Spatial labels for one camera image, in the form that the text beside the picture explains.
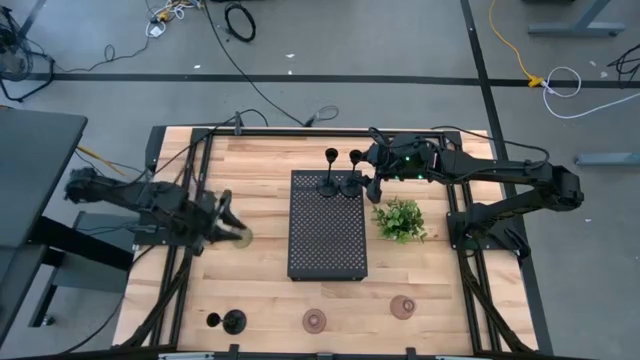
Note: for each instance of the grey desk foot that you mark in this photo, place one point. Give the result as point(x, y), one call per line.
point(607, 159)
point(575, 27)

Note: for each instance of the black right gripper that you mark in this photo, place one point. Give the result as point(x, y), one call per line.
point(400, 157)

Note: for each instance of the black perforated metal stand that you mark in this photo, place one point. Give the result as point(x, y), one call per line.
point(325, 235)

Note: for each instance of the green glass candlestick holder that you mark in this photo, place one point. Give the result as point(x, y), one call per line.
point(246, 240)

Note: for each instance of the green plant in white pot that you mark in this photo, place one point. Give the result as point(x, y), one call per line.
point(400, 220)

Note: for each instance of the dark grey desk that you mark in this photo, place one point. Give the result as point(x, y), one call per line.
point(30, 170)

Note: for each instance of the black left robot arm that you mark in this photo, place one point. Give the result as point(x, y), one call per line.
point(110, 192)

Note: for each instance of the tall black candlestick holder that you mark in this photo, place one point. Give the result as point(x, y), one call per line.
point(351, 189)
point(234, 321)
point(327, 189)

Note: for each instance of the pink ribbed glass candlestick holder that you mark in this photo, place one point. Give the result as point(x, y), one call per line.
point(402, 307)
point(314, 321)

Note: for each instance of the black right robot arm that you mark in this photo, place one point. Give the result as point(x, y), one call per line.
point(500, 167)

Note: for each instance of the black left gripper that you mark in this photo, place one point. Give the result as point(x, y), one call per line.
point(197, 220)

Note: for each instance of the black aluminium table frame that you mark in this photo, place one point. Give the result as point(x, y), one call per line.
point(300, 133)

